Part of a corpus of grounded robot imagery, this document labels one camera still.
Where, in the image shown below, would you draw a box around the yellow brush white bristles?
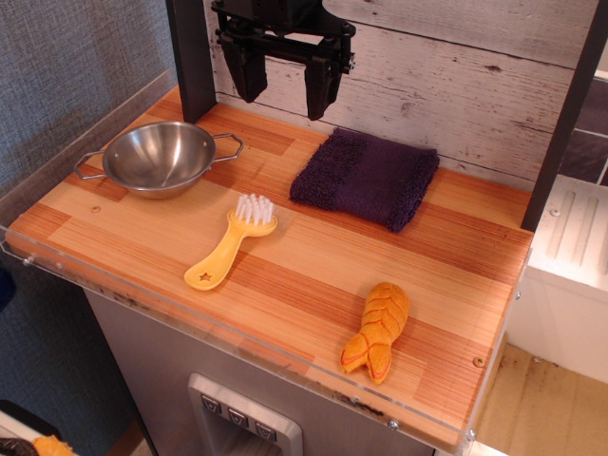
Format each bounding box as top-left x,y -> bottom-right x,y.
183,194 -> 277,291

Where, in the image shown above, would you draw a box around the purple folded napkin towel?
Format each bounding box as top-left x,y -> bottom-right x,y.
289,128 -> 440,233

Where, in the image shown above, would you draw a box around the orange plush shrimp toy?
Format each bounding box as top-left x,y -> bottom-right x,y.
340,282 -> 409,384

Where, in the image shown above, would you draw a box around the silver dispenser panel with buttons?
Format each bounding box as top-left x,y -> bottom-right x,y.
188,373 -> 304,455

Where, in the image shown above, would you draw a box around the clear acrylic edge guard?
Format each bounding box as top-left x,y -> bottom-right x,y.
7,215 -> 532,451

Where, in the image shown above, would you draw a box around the dark left vertical post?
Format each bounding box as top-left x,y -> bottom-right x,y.
165,0 -> 217,124

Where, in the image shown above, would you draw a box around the steel bowl with handles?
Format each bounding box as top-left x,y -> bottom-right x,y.
73,121 -> 244,200

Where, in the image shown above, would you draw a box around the silver toy fridge cabinet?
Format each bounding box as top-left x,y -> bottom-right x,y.
85,292 -> 434,455

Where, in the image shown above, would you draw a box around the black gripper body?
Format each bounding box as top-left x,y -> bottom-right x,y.
211,1 -> 356,73

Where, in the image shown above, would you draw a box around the dark right vertical post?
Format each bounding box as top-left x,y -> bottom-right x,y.
521,0 -> 607,232

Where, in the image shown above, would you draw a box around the white toy sink unit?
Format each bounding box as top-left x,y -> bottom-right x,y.
506,176 -> 607,382

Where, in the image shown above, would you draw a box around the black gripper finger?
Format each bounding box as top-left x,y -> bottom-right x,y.
219,32 -> 268,103
304,46 -> 342,120

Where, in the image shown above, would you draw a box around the dark vertical post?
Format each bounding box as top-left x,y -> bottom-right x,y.
521,0 -> 607,232
165,0 -> 217,124

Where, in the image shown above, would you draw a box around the orange plush toy corner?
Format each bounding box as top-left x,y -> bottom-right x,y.
32,435 -> 75,456

